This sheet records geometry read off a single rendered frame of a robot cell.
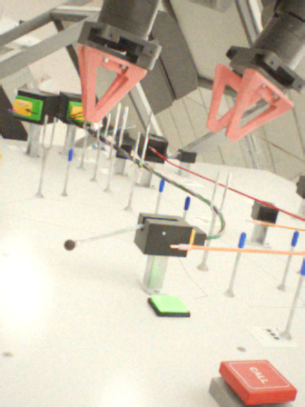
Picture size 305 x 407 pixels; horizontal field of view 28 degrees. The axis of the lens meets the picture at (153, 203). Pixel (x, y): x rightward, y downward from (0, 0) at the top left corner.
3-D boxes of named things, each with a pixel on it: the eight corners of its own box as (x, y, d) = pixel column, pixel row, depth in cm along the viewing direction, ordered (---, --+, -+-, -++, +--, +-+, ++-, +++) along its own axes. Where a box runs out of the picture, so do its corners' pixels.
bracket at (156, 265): (137, 279, 77) (144, 243, 76) (154, 280, 78) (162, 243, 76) (148, 294, 73) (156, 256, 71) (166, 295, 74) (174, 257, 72)
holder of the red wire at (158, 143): (149, 177, 139) (158, 131, 136) (159, 192, 126) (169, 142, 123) (128, 173, 138) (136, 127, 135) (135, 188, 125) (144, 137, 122)
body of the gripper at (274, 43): (257, 87, 77) (290, 39, 77) (300, 98, 68) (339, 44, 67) (221, 57, 74) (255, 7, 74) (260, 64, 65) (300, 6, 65)
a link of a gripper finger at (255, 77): (231, 145, 75) (275, 83, 74) (259, 159, 69) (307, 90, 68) (191, 115, 72) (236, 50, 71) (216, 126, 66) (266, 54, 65)
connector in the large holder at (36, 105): (40, 120, 129) (43, 101, 128) (34, 121, 126) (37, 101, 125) (15, 114, 130) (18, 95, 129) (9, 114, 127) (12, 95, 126)
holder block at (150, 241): (132, 242, 75) (139, 212, 74) (174, 245, 77) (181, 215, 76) (143, 254, 71) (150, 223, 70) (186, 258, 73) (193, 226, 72)
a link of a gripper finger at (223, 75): (221, 141, 77) (264, 80, 77) (247, 153, 71) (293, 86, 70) (182, 112, 75) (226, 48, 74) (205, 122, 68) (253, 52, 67)
